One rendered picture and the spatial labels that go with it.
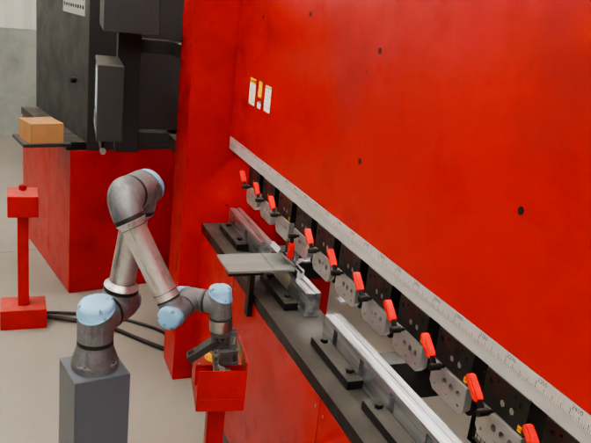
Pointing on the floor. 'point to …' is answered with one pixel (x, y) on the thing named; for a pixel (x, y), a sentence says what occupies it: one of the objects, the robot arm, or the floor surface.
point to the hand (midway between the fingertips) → (215, 384)
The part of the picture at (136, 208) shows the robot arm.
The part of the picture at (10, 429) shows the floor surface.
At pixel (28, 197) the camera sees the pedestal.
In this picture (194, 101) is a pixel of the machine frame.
